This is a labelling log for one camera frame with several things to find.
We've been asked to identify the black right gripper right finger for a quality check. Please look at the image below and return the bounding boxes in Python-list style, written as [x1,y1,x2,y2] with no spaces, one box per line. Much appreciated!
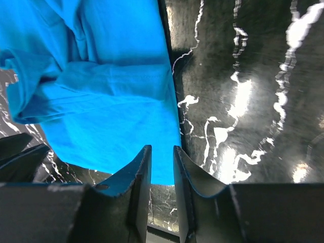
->
[173,145,249,243]

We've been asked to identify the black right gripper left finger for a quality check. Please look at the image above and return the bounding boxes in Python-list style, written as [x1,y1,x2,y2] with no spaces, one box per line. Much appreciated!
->
[67,145,152,242]

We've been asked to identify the blue t shirt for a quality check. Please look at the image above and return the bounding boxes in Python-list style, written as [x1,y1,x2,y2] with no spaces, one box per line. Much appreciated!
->
[1,1,181,185]

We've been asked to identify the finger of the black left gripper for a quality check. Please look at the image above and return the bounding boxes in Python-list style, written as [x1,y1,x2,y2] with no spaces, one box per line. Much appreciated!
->
[1,133,50,182]

